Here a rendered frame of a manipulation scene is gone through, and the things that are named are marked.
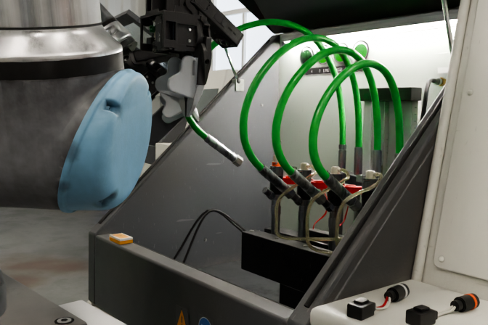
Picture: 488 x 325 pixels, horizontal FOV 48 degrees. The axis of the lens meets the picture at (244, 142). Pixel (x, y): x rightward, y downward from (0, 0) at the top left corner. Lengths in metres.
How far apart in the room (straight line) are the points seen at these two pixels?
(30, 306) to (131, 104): 0.24
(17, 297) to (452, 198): 0.61
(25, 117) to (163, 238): 0.97
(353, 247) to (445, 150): 0.22
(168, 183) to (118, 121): 0.94
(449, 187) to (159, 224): 0.73
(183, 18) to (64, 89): 0.42
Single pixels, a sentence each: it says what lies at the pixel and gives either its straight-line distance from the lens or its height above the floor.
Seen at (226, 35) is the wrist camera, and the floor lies 1.35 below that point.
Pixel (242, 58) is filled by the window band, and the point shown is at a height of 1.91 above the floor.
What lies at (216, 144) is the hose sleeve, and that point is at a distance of 1.14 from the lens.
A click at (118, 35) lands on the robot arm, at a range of 1.13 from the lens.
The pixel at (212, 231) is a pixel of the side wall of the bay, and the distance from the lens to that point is 1.45.
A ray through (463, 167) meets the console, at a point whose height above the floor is 1.15.
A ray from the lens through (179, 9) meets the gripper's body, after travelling 0.85.
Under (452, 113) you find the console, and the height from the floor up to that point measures 1.23.
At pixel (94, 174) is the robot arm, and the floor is 1.18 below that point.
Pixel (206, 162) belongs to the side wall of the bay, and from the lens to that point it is 1.41.
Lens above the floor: 1.23
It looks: 3 degrees down
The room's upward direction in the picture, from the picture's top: 1 degrees clockwise
